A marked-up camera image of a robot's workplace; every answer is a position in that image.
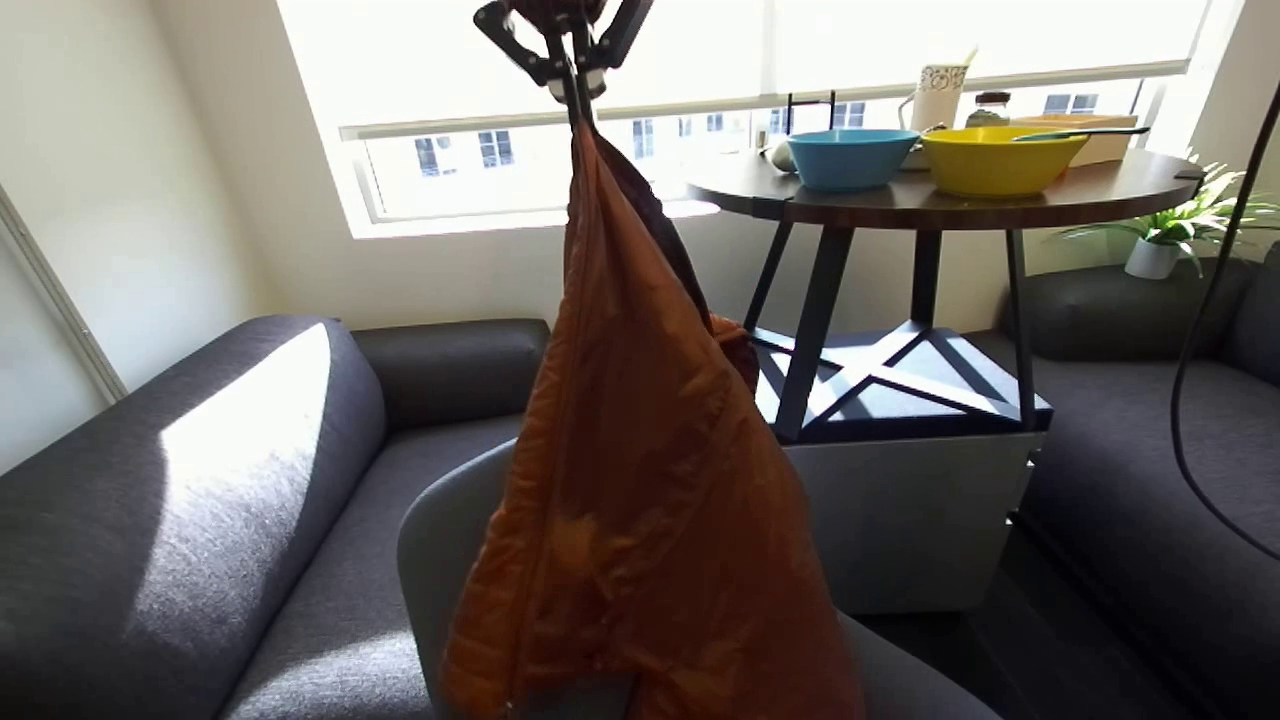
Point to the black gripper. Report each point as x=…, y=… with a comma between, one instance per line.
x=562, y=9

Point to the orange jersey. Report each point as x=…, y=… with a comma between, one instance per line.
x=640, y=506

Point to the white roller blind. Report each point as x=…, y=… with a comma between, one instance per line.
x=401, y=55

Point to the blue bowl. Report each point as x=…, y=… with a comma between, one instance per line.
x=850, y=162

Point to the round dark wooden table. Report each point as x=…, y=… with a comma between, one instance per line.
x=932, y=201

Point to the jar with dark lid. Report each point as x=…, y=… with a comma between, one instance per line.
x=988, y=111

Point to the yellow bowl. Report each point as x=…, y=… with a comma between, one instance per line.
x=995, y=165

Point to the green spoon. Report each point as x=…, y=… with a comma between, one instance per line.
x=1085, y=133

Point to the light wooden box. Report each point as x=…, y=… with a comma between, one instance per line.
x=1110, y=144

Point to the white cabinet with dark cushion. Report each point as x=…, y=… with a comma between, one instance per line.
x=905, y=522

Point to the dark grey long sofa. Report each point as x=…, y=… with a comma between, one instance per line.
x=203, y=534

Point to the green potted plant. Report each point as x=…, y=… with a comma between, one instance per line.
x=1184, y=222

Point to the dark grey corner sofa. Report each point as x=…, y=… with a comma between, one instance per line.
x=1147, y=440

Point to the black metal frame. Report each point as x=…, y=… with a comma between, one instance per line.
x=809, y=97

